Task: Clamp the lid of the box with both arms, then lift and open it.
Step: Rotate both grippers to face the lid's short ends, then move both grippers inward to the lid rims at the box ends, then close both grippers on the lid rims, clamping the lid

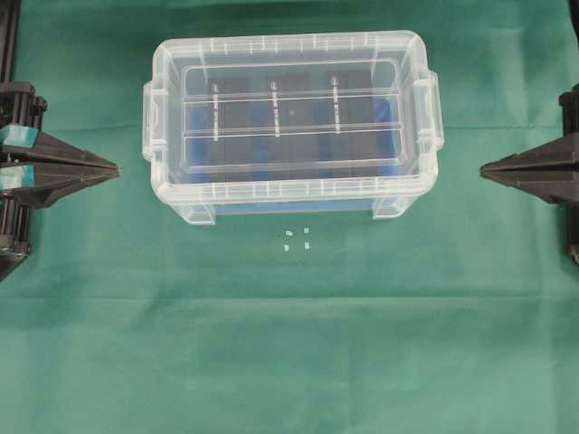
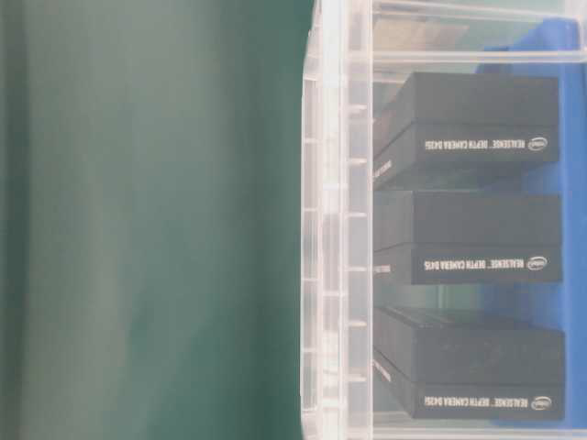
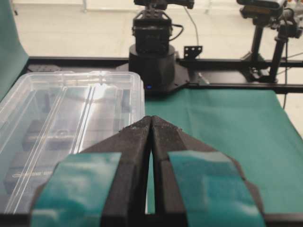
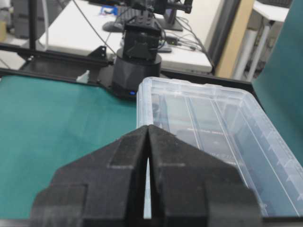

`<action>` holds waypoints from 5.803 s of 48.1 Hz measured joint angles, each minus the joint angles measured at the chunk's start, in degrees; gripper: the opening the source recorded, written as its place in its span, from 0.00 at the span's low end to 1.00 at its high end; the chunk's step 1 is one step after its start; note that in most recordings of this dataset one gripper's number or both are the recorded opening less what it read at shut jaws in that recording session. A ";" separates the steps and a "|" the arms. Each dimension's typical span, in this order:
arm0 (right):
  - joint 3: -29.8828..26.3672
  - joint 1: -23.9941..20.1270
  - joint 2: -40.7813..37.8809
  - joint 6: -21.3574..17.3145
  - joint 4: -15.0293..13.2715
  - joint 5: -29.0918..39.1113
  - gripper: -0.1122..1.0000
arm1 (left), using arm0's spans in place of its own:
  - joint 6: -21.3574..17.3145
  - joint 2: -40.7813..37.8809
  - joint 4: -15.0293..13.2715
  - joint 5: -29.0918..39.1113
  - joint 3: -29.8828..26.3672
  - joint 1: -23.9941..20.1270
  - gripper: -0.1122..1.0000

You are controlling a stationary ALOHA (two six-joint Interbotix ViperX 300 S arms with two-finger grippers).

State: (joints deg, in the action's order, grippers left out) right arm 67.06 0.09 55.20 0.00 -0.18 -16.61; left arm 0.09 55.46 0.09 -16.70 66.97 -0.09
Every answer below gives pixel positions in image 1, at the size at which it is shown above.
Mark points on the blue foam liner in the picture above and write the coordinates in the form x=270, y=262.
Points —
x=201, y=125

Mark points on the white tape marks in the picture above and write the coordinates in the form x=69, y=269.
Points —
x=296, y=239

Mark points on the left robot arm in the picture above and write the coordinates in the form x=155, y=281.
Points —
x=10, y=11

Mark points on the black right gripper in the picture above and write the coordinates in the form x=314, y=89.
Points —
x=556, y=187

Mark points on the black camera box middle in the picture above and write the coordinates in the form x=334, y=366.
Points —
x=293, y=150

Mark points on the black camera box left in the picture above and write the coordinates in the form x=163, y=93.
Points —
x=233, y=147

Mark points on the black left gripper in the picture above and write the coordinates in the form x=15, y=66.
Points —
x=48, y=169

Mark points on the black camera box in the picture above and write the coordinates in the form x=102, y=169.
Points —
x=355, y=144
x=233, y=147
x=293, y=150

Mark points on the clear plastic storage box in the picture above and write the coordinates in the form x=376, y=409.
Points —
x=385, y=196

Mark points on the black camera box right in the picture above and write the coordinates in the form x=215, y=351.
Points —
x=355, y=144

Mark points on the clear plastic box lid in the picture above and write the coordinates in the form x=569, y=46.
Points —
x=183, y=71

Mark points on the green table cloth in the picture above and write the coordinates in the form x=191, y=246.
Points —
x=461, y=316

